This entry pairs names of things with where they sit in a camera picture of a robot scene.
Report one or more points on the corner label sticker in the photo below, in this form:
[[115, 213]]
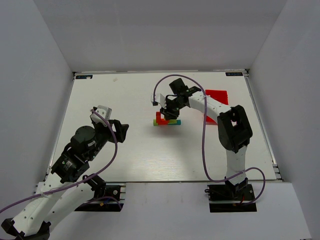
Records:
[[83, 77], [234, 74]]

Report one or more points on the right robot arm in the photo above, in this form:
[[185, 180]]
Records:
[[234, 129]]

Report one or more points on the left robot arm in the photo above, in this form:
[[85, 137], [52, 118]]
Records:
[[67, 187]]

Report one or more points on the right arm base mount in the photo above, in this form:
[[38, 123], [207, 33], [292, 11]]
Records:
[[223, 199]]

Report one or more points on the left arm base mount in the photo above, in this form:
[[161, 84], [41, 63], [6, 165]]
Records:
[[109, 197]]

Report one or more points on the red arch block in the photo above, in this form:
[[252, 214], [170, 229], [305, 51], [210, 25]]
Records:
[[160, 120]]

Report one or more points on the left corner label sticker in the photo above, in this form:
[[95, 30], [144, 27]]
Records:
[[83, 77]]

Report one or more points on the right corner label sticker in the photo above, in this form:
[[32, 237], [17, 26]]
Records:
[[234, 74]]

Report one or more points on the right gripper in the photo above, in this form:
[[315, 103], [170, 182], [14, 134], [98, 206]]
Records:
[[169, 111]]

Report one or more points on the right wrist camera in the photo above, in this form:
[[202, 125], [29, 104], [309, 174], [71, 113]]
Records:
[[158, 99]]

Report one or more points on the teal long block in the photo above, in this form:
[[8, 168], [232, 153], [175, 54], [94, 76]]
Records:
[[178, 122]]

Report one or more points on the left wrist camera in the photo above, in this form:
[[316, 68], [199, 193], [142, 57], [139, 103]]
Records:
[[101, 114]]

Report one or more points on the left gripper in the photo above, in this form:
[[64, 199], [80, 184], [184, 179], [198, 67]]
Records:
[[113, 130]]

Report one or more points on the green cube block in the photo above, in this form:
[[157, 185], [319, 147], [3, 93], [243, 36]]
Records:
[[155, 122]]

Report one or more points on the green rectangular block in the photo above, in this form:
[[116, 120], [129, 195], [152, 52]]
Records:
[[173, 122]]

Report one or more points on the red plastic bin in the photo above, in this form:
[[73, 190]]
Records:
[[220, 96]]

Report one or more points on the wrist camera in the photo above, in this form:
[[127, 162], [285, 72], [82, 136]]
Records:
[[158, 99], [101, 114]]

